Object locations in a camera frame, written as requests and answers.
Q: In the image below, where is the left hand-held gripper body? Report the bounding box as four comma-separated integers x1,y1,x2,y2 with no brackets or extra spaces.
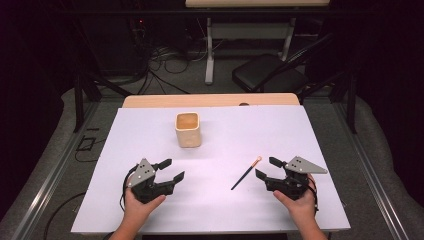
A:
126,157,176,205

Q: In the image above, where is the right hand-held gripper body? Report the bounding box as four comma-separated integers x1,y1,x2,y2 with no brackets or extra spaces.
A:
265,155,329,202

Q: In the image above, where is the beige square cup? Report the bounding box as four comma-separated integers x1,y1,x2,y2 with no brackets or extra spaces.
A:
174,111,203,149

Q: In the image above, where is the person's left hand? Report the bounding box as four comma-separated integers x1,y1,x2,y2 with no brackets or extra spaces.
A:
123,188,167,228

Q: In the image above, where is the person's right hand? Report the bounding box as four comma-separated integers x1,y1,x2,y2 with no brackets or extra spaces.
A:
273,173,318,231

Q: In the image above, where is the white table sheet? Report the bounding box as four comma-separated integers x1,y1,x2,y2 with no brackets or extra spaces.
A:
70,104,352,234

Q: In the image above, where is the black folding chair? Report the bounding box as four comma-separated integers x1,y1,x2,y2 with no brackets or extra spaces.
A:
231,33,334,94

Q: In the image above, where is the black metal stand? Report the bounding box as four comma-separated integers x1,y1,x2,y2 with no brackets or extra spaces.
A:
298,66,358,135
71,66,133,134

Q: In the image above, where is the white-legged desk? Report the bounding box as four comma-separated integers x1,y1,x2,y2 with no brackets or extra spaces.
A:
184,0,331,86

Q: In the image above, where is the left hand-held gripper cable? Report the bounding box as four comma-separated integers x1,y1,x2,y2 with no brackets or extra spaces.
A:
119,164,139,213

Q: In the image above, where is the hand-held gripper cable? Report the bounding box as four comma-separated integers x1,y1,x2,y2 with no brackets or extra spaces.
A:
119,164,139,213
308,176,320,213

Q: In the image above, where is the right hand-held gripper cable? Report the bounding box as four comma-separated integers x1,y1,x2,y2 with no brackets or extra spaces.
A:
308,176,320,213

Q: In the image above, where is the black rectangular floor frame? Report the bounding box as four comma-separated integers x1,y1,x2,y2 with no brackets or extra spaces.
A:
75,134,98,153

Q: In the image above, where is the aluminium floor rail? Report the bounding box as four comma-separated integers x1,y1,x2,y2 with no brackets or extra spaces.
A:
9,99,101,240
333,99,411,240

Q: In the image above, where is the black floor cable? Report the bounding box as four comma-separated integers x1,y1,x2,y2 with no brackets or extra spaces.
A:
43,191,88,240

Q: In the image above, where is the tangle of floor cables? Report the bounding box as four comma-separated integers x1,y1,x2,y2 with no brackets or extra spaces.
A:
133,43,208,96

